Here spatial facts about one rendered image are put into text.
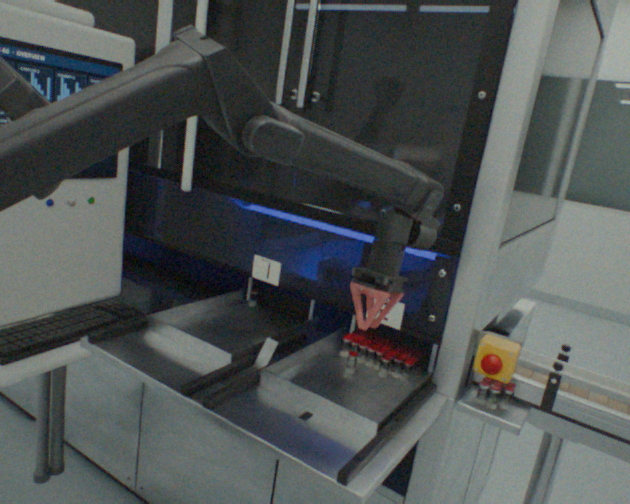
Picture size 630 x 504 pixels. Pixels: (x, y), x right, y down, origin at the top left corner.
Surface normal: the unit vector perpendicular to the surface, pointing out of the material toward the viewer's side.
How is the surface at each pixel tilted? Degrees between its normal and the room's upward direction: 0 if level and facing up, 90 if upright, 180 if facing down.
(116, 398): 90
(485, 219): 90
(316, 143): 104
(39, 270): 90
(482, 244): 90
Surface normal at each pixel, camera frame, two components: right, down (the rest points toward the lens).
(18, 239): 0.86, 0.25
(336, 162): 0.55, 0.59
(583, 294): -0.54, 0.12
